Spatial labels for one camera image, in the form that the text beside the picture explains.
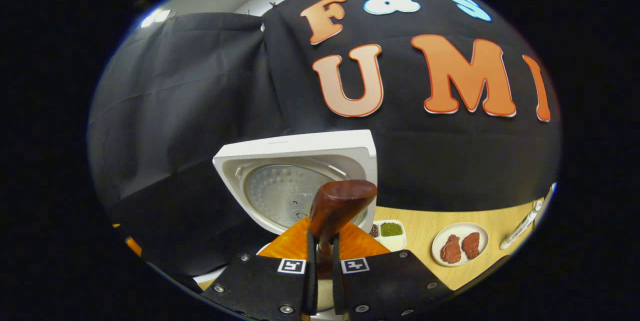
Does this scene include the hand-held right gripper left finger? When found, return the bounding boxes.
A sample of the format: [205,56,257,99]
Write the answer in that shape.
[200,217,318,321]

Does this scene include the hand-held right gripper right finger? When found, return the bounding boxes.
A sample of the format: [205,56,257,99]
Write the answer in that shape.
[332,222,453,321]

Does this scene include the dark wooden spoon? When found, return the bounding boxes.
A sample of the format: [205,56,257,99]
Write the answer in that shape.
[309,179,378,282]

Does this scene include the white rice cooker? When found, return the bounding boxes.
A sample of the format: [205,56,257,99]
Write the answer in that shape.
[192,129,378,318]

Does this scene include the white divided condiment dish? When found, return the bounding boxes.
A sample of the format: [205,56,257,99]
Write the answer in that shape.
[369,219,407,253]

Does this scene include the red meat piece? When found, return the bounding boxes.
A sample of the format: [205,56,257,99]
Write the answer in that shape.
[440,234,463,264]
[461,232,481,260]

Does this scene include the white round plate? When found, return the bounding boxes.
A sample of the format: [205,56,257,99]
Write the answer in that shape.
[431,222,490,267]

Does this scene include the black backdrop cloth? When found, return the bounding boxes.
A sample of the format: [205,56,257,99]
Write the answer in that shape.
[87,0,563,277]

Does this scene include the white bottle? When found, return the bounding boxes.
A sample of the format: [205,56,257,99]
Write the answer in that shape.
[500,200,544,250]

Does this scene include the ceiling light panel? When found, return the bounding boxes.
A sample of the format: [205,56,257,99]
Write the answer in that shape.
[141,8,171,28]

